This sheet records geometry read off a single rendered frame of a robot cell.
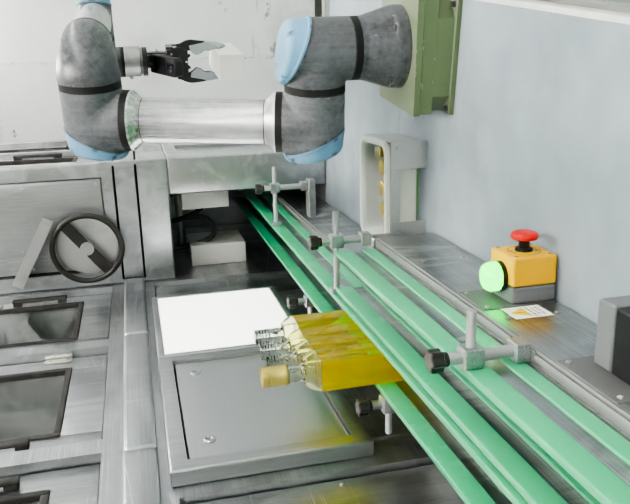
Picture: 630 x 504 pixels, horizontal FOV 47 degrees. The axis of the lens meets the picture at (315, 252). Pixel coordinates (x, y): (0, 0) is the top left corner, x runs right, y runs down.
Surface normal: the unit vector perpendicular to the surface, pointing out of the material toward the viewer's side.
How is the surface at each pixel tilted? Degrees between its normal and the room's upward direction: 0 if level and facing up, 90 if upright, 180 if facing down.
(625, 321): 0
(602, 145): 0
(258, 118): 76
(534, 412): 90
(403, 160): 90
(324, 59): 89
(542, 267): 90
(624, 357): 0
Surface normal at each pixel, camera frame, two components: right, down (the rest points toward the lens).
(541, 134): -0.97, 0.09
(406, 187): 0.25, 0.25
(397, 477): -0.03, -0.96
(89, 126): -0.02, 0.46
